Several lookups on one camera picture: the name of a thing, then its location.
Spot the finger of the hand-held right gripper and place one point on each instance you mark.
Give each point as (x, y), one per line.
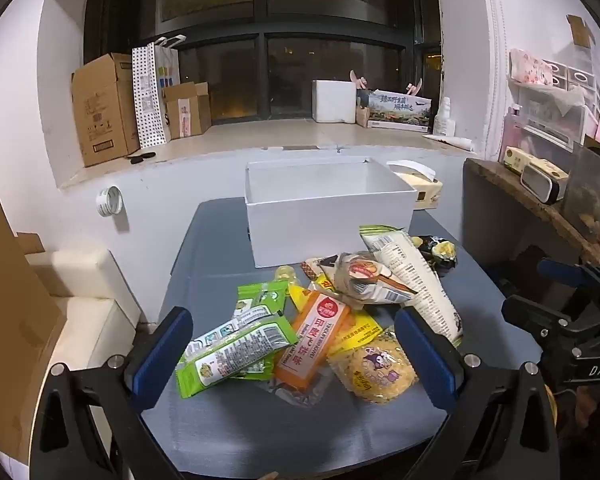
(562, 270)
(534, 317)

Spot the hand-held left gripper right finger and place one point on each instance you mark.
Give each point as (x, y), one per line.
(424, 360)

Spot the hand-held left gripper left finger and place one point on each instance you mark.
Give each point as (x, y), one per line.
(157, 355)

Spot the yellow snack packet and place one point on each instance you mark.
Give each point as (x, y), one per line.
(362, 332)

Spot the long white snack packet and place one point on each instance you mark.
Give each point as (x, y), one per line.
(424, 280)

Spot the green snack packet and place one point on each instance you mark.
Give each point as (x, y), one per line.
(260, 302)
(240, 352)

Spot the clear jelly cup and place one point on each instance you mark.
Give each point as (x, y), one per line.
(362, 275)

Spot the dark candy packet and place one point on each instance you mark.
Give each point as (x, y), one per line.
(437, 255)

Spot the orange snack packet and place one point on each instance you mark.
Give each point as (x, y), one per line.
(312, 340)

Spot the white cardboard box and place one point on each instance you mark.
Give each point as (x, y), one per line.
(330, 215)

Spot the round puffed rice cake packet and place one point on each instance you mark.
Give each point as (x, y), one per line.
(374, 372)

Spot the white and black device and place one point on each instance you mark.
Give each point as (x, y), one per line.
(542, 184)

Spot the white cushion seat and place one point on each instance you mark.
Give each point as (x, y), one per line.
(85, 280)

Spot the wooden side table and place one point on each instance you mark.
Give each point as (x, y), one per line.
(499, 185)

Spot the corn rice cake packet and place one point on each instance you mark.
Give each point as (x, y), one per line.
(317, 266)

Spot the brown cardboard sheet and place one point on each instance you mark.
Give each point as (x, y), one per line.
(15, 320)

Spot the small yellow jelly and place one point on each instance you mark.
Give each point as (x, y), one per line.
(286, 274)

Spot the yellow tissue pack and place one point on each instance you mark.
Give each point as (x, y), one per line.
(424, 187)

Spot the white tape roll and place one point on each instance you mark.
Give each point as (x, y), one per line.
(111, 201)

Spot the white storage drawer rack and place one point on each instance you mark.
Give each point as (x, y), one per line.
(554, 105)

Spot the rolled white paper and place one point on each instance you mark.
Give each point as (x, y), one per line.
(449, 141)

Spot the white bottle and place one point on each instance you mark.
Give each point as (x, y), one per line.
(443, 119)

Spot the small black object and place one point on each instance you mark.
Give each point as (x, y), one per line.
(142, 157)

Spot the landscape printed box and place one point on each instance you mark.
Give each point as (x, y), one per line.
(398, 110)

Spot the pink figurine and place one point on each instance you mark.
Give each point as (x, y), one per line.
(414, 87)
(360, 80)

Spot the small open cardboard box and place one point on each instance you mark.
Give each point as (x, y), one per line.
(185, 110)

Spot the large brown cardboard box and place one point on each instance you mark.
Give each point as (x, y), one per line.
(102, 110)

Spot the polka-dot paper bag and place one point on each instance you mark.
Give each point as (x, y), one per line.
(150, 95)

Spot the white foam box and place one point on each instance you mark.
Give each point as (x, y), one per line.
(334, 101)

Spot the black window frame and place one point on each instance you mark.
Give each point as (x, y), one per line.
(261, 25)

